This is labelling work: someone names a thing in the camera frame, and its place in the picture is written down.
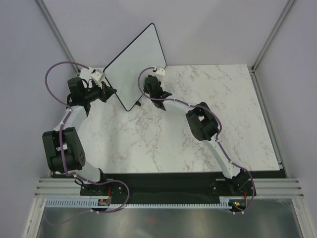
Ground white whiteboard black frame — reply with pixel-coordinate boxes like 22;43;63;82
103;23;167;112

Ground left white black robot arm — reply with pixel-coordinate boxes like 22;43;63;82
42;77;116;195

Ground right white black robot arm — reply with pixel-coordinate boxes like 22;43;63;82
143;75;255;195

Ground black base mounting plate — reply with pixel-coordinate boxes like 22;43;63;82
75;172;256;204

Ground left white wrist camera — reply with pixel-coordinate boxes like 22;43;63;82
89;67;106;84

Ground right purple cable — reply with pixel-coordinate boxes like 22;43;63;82
137;66;255;215

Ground left aluminium corner post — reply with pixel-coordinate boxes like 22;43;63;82
34;0;75;62

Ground aluminium corner post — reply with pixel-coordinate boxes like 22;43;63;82
250;0;297;72
34;0;75;62

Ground aluminium rail frame front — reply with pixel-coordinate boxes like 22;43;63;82
35;178;304;199

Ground white slotted cable duct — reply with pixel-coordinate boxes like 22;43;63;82
45;196;232;209

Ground right aluminium corner post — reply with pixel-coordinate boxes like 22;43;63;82
250;0;297;72

